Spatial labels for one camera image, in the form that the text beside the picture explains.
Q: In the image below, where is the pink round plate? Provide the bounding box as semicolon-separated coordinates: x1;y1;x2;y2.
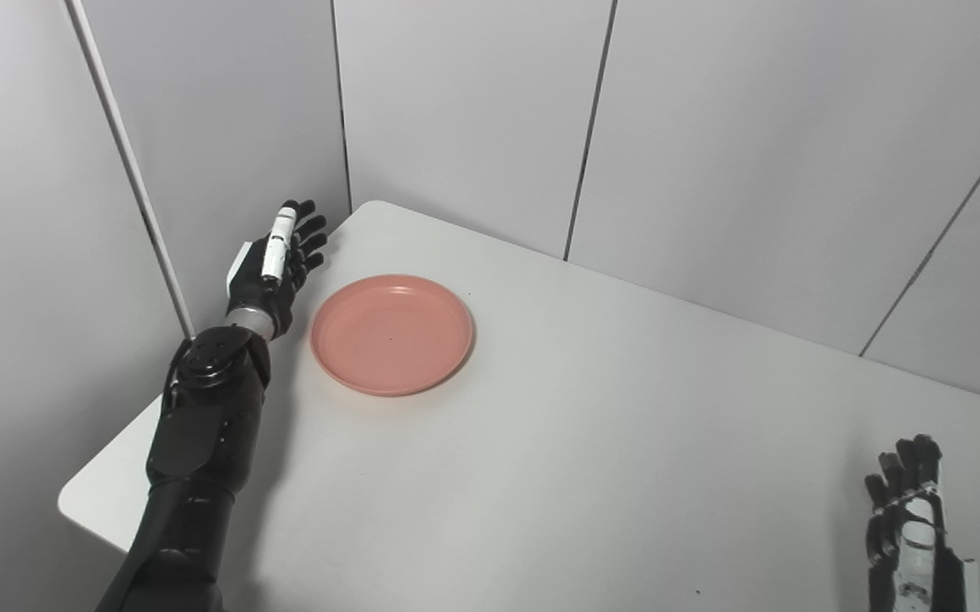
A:
309;274;475;398

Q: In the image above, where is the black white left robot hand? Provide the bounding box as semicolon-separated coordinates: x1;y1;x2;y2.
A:
226;199;329;341

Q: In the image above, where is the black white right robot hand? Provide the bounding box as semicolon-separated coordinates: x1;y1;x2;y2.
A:
864;434;980;612

